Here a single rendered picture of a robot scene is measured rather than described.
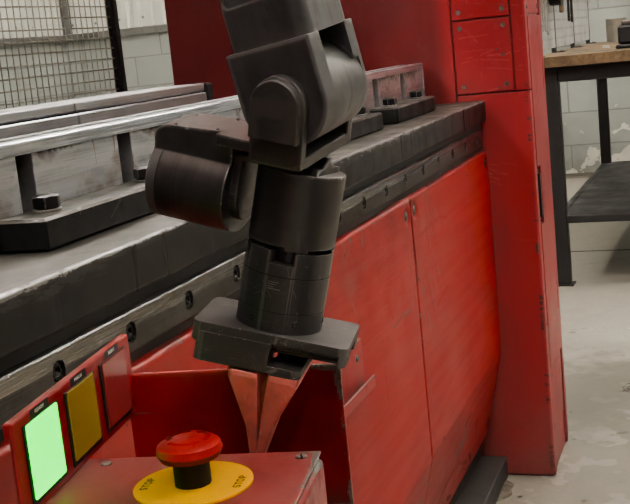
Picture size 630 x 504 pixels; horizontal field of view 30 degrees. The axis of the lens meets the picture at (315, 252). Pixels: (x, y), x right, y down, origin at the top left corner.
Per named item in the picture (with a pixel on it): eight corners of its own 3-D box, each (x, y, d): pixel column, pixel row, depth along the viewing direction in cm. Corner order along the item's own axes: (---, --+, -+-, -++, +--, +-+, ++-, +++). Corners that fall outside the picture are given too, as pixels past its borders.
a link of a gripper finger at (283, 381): (202, 429, 83) (220, 304, 81) (300, 449, 82) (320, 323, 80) (176, 464, 77) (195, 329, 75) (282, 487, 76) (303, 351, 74)
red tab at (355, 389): (344, 420, 151) (339, 368, 150) (329, 420, 152) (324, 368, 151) (376, 385, 165) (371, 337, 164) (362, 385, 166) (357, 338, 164)
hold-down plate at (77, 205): (49, 252, 103) (44, 218, 102) (-4, 254, 104) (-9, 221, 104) (192, 199, 130) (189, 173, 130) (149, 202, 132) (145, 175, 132)
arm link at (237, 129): (302, 84, 67) (358, 58, 75) (132, 51, 71) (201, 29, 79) (287, 273, 72) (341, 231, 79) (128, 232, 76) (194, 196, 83)
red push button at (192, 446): (218, 506, 67) (211, 447, 67) (152, 508, 68) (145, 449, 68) (235, 480, 71) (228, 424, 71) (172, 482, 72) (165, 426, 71)
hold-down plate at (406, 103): (398, 123, 214) (397, 107, 213) (370, 125, 215) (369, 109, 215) (435, 109, 241) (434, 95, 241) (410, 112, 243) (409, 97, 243)
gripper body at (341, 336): (213, 321, 81) (227, 218, 80) (356, 349, 80) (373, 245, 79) (188, 346, 75) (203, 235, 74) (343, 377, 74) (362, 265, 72)
